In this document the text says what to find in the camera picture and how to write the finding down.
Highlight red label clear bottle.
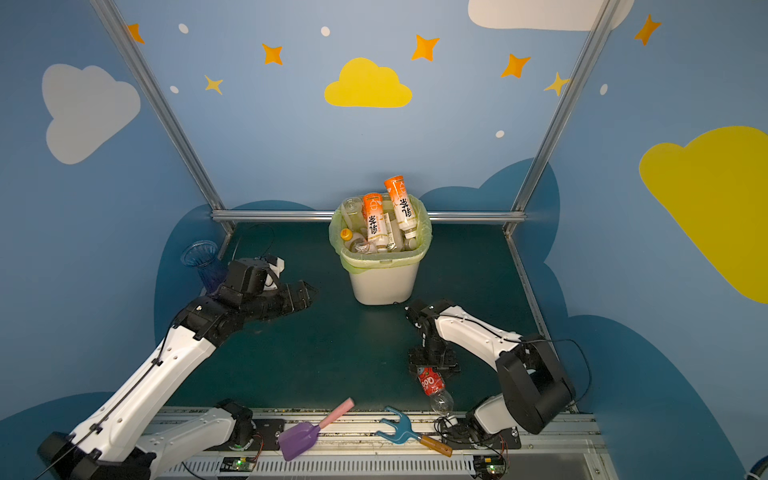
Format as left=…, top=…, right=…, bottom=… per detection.
left=417, top=367, right=454, bottom=416

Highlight cola bottle red label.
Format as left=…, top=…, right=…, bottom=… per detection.
left=339, top=228, right=377, bottom=254

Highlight orange label white bottle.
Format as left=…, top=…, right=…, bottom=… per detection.
left=384, top=176, right=418, bottom=240

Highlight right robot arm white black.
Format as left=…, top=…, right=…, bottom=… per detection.
left=405, top=300, right=576, bottom=440

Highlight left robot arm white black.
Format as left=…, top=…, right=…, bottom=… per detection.
left=37, top=281, right=317, bottom=479

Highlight white trash bin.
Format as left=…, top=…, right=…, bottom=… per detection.
left=349, top=263, right=419, bottom=306

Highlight green bin liner bag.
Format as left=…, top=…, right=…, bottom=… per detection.
left=328, top=195, right=433, bottom=274

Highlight purple plastic vase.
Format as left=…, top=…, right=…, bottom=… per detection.
left=180, top=240, right=228, bottom=294

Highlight right circuit board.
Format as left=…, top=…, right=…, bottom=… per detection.
left=472, top=456, right=507, bottom=480

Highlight circuit board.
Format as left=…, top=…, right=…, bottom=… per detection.
left=220, top=457, right=257, bottom=473
left=472, top=456, right=507, bottom=480

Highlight left circuit board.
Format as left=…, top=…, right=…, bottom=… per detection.
left=220, top=457, right=257, bottom=473

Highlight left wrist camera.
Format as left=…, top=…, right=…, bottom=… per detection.
left=218, top=254, right=285, bottom=306

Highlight blue garden fork wooden handle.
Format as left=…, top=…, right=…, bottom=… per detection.
left=375, top=406, right=453, bottom=457

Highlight aluminium frame rear rail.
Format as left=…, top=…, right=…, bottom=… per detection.
left=211, top=210, right=526, bottom=223

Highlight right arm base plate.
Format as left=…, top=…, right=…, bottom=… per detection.
left=433, top=415, right=522, bottom=451

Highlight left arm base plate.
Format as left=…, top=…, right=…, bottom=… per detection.
left=208, top=418, right=286, bottom=452

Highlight purple toy shovel pink handle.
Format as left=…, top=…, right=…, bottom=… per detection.
left=278, top=398, right=355, bottom=462

